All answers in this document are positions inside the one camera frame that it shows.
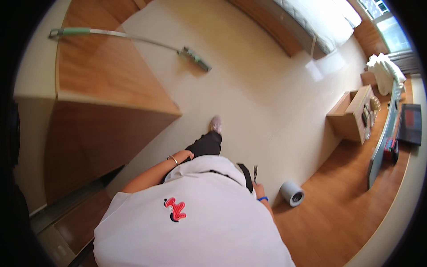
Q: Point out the person's left fingers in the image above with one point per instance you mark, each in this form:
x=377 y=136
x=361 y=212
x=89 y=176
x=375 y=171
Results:
x=190 y=155

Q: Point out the person's right hand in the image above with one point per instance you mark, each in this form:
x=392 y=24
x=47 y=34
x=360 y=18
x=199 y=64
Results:
x=259 y=191

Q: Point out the white cylindrical trash can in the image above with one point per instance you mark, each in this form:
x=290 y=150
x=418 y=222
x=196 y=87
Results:
x=292 y=193

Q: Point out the red and black box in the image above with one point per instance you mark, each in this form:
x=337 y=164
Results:
x=390 y=148

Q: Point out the wooden nightstand with open drawer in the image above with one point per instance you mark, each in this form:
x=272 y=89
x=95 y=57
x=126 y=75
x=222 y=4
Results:
x=353 y=113

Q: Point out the person's left hand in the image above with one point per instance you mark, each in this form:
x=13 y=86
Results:
x=183 y=156

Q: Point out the pile of white towels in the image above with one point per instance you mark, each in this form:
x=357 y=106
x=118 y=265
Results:
x=383 y=73

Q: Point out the black flat screen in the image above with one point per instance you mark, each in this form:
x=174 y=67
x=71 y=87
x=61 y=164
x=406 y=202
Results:
x=409 y=124

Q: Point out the wooden wardrobe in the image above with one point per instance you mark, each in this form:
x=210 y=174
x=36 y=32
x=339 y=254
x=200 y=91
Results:
x=100 y=100

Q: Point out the grey-edged wooden desk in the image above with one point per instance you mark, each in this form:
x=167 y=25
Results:
x=380 y=153

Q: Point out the person's legs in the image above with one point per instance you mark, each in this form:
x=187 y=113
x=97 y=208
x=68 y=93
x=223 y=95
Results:
x=207 y=143

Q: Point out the blue wrist band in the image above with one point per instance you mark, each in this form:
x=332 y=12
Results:
x=263 y=199

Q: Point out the white mattress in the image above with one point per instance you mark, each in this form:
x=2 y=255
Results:
x=320 y=20

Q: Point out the window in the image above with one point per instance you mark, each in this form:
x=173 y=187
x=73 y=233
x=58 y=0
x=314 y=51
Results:
x=390 y=26

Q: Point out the grey curtain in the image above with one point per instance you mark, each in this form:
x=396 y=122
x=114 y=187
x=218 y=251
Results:
x=405 y=61

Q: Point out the slim dark handheld tool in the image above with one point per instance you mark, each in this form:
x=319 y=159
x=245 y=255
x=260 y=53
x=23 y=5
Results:
x=255 y=173

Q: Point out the person's body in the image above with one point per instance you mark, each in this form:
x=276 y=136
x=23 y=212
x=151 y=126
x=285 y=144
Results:
x=200 y=227

